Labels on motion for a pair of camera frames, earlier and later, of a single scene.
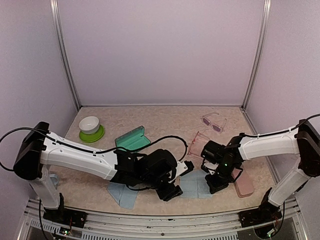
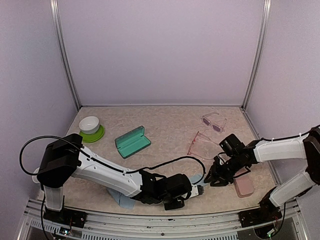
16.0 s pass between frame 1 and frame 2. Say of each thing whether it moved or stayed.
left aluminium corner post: stayed
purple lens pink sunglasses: stayed
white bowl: stayed
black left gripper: moved
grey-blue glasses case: stayed
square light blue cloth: moved
